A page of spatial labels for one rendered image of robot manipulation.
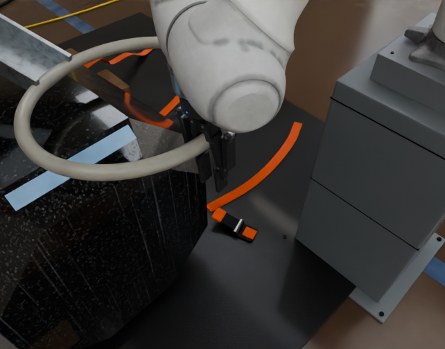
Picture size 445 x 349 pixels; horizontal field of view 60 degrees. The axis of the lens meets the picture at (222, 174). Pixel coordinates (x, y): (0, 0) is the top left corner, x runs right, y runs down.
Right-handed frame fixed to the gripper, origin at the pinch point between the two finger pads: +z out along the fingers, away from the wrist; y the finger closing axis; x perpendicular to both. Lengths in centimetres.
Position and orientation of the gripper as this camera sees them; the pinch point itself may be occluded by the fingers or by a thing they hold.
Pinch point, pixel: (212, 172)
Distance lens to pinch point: 78.8
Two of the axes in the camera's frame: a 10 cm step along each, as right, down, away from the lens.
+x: -6.5, 5.9, -4.8
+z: 0.8, 6.9, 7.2
